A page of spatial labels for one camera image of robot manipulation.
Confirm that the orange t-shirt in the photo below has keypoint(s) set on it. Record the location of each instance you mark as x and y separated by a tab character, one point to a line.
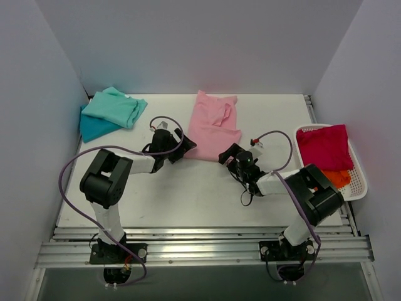
339	178

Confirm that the white plastic basket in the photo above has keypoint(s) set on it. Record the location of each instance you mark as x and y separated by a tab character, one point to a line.
355	190

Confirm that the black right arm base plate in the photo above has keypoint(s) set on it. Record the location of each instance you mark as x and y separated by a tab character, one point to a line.
283	251

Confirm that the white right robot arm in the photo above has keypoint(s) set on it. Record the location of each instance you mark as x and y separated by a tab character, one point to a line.
314	196

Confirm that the magenta t-shirt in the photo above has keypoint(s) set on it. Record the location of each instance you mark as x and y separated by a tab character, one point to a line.
326	148

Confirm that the pink t-shirt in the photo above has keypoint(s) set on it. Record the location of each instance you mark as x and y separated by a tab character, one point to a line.
212	126

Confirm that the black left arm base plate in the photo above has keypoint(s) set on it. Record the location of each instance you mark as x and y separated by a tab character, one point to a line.
104	254

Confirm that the teal blue folded t-shirt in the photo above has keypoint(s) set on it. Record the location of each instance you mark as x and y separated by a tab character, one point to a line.
92	128

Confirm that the aluminium rail frame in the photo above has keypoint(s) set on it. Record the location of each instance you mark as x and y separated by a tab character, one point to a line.
203	225

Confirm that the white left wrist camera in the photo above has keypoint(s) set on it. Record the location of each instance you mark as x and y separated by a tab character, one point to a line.
161	126

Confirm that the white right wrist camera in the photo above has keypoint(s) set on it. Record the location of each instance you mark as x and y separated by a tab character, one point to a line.
256	149

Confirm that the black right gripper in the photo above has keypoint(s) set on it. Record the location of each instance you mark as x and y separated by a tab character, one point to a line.
232	155

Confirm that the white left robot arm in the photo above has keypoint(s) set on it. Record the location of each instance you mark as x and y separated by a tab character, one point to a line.
104	181

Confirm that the mint green folded t-shirt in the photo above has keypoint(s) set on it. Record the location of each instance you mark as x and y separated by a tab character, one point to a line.
115	107

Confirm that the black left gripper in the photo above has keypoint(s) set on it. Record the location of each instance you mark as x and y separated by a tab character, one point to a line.
180	145

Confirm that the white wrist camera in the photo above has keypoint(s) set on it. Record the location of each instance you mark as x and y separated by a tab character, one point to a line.
161	126
256	149

